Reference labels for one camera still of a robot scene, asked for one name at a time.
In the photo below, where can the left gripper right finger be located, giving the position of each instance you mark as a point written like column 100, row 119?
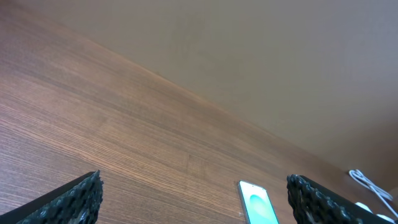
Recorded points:
column 313, row 203

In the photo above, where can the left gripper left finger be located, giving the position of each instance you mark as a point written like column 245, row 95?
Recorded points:
column 78, row 202

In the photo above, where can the white cable bundle corner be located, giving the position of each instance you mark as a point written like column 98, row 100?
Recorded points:
column 383, row 195

